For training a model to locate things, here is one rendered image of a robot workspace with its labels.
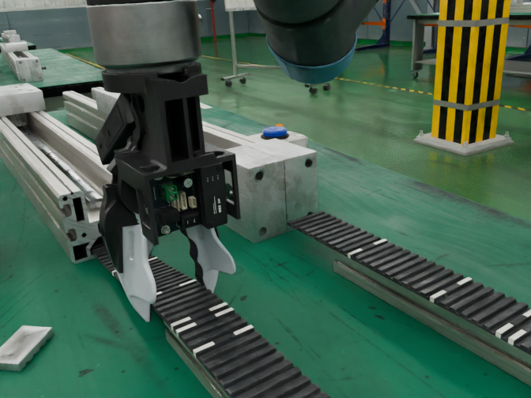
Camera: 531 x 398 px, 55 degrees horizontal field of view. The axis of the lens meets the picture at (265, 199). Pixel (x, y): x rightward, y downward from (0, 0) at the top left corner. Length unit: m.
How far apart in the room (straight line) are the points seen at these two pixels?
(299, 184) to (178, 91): 0.31
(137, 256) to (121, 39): 0.17
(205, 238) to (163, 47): 0.17
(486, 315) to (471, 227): 0.25
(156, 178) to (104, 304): 0.21
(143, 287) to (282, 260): 0.20
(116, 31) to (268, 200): 0.31
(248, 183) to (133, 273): 0.21
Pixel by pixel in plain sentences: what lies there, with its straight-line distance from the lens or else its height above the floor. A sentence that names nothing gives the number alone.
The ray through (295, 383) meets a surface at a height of 0.81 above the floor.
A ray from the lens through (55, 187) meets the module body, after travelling 0.63.
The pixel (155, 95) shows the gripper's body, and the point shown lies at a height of 1.00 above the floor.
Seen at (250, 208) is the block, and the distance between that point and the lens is 0.59.
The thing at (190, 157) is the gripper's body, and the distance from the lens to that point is 0.35.
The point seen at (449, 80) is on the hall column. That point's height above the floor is 0.46.
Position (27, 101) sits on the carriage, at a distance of 1.15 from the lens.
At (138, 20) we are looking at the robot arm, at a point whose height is 1.04.
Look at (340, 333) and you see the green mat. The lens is 0.46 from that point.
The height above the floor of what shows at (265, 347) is 0.81.
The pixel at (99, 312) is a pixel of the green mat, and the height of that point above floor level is 0.78.
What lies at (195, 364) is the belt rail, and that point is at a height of 0.79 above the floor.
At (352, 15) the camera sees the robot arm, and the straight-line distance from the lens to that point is 0.44.
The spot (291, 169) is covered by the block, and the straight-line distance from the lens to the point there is 0.61.
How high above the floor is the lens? 1.05
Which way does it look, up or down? 21 degrees down
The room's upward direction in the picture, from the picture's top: 3 degrees counter-clockwise
